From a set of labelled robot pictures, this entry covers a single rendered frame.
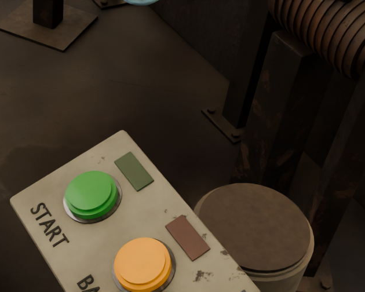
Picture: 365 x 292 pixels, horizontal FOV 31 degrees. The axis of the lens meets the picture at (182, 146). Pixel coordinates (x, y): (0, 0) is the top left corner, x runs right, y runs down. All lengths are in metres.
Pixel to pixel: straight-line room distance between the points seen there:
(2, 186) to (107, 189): 0.86
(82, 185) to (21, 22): 1.32
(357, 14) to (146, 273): 0.64
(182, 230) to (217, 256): 0.03
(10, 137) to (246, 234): 0.91
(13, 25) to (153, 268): 1.38
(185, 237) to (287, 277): 0.16
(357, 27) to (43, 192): 0.60
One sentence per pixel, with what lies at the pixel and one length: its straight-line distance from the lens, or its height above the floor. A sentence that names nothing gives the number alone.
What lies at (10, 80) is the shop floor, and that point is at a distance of 1.60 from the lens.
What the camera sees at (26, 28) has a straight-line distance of 1.77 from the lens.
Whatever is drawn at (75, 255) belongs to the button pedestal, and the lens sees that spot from 0.49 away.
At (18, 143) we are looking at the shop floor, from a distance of 1.43.
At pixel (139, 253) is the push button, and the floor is 0.61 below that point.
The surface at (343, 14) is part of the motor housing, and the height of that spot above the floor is 0.51.
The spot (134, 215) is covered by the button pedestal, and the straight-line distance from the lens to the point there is 0.49.
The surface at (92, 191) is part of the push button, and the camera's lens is 0.50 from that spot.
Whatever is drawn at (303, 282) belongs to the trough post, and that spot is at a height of 0.01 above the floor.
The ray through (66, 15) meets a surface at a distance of 1.83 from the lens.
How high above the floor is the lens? 0.97
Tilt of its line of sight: 42 degrees down
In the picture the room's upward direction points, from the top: 12 degrees clockwise
